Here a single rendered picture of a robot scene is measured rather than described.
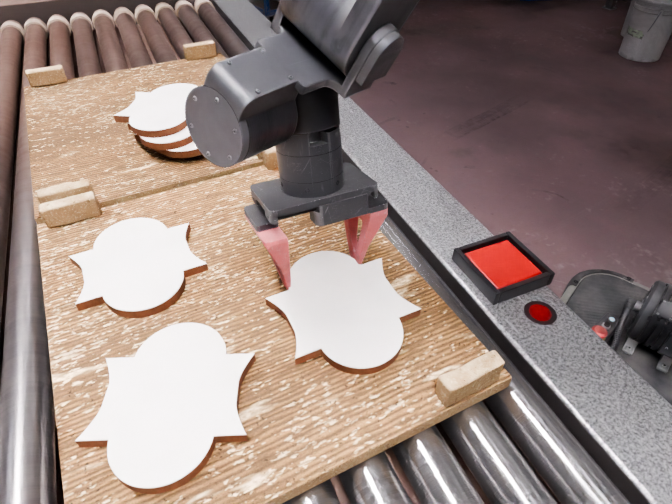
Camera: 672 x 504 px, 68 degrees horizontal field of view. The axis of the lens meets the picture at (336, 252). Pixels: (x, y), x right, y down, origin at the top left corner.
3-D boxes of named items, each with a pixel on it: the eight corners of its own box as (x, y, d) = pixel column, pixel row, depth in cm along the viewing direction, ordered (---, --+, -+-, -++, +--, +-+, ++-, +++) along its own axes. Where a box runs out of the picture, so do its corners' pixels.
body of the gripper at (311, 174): (380, 202, 45) (377, 121, 41) (273, 232, 41) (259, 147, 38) (349, 178, 50) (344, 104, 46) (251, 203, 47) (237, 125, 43)
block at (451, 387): (487, 366, 43) (494, 346, 41) (502, 382, 42) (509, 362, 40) (431, 393, 41) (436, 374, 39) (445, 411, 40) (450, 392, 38)
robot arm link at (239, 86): (413, 31, 34) (328, -48, 35) (309, 66, 27) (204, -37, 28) (340, 149, 43) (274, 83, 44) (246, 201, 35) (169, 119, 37)
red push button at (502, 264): (504, 247, 57) (507, 238, 56) (540, 281, 53) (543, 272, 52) (461, 262, 55) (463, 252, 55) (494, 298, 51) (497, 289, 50)
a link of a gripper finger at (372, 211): (391, 274, 49) (389, 187, 44) (325, 296, 47) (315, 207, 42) (360, 244, 54) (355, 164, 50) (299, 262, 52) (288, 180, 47)
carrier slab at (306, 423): (310, 162, 70) (310, 152, 69) (509, 387, 43) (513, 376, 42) (41, 234, 58) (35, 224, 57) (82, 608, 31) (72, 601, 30)
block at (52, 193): (95, 194, 62) (88, 175, 60) (97, 202, 60) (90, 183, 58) (43, 207, 60) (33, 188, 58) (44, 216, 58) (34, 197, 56)
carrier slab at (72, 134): (221, 60, 98) (220, 52, 97) (307, 159, 71) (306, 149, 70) (27, 95, 86) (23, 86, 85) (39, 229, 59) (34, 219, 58)
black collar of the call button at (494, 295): (505, 241, 58) (509, 230, 57) (551, 284, 53) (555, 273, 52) (451, 259, 56) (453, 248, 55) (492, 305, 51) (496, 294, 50)
